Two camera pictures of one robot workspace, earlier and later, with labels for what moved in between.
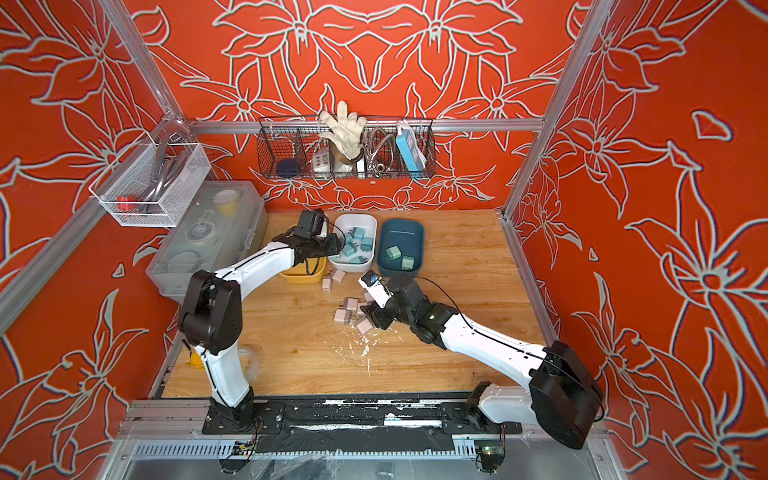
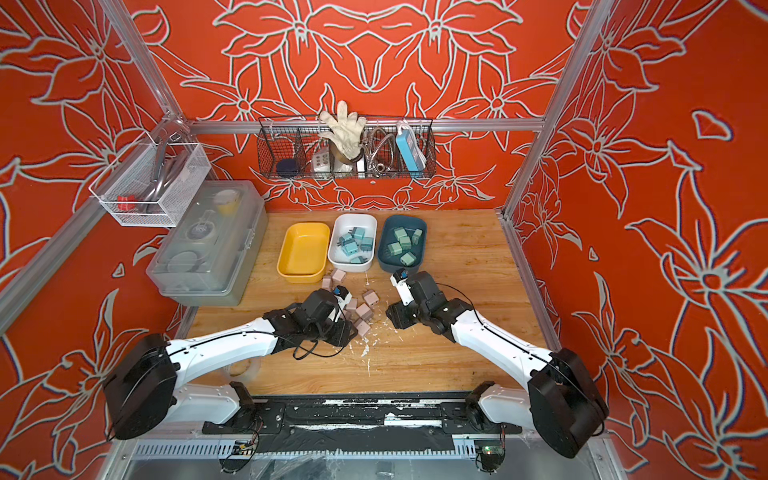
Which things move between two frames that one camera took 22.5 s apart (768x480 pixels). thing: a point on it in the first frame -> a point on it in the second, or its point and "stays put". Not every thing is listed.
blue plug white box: [366, 244] stays put
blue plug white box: [349, 249] stays put
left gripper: [333, 244] -> [344, 337]
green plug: [393, 252] stays put
